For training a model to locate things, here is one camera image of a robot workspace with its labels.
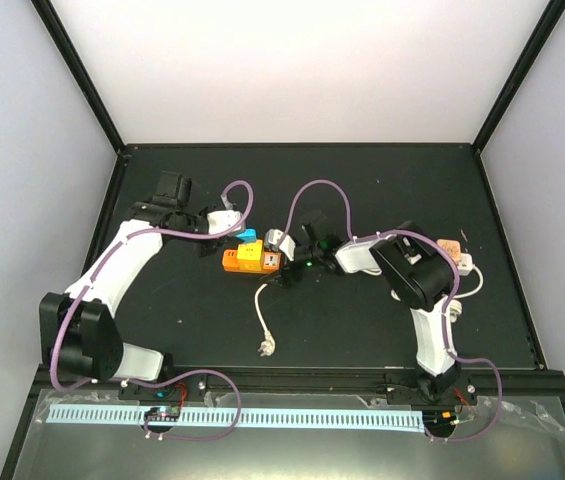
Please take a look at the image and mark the yellow cube socket adapter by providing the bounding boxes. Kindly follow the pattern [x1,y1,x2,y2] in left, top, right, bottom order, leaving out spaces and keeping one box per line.
[236,239,263,272]

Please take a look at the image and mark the orange power strip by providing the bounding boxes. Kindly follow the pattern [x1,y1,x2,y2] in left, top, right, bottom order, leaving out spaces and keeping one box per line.
[222,249,282,274]

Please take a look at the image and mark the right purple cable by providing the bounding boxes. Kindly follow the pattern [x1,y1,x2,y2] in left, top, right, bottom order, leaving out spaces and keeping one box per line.
[283,179,504,444]

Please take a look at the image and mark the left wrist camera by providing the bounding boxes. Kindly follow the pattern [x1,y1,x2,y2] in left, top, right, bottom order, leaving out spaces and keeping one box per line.
[206,196,245,236]

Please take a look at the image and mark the light blue slotted strip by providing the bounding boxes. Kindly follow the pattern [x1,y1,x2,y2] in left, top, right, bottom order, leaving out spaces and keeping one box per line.
[46,404,425,433]

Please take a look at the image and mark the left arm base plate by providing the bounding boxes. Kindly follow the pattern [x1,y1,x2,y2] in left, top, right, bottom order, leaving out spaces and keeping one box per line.
[118,370,209,403]

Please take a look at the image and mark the white socket adapter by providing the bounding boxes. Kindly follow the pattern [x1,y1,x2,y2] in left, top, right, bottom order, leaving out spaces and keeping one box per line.
[455,253,484,299]

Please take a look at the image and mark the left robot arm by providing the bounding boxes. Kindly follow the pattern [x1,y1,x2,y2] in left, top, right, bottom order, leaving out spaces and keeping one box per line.
[39,172,242,399]

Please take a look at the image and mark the blue plug adapter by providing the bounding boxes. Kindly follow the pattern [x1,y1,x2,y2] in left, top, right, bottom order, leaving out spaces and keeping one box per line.
[235,228,258,244]

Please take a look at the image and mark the clear plastic sheet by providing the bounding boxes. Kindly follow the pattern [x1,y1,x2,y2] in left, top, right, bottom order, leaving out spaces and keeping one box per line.
[15,390,565,479]

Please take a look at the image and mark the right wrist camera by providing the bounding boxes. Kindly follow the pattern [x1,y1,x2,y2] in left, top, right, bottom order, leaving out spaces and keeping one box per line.
[263,229,296,261]

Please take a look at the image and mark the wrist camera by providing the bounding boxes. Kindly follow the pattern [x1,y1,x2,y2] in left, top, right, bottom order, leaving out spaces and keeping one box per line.
[206,196,245,236]
[263,229,296,261]

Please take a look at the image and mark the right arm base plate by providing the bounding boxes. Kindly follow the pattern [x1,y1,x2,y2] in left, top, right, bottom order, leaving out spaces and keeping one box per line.
[378,369,477,407]

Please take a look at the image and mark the white power strip cord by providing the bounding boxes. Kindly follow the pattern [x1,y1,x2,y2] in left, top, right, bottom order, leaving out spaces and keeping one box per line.
[253,282,279,359]

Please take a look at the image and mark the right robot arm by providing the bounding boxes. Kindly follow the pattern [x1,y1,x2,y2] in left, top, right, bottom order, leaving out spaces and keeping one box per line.
[262,210,459,404]

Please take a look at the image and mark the pink round object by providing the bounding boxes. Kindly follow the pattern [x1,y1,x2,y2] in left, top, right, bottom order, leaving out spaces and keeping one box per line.
[437,239,462,263]

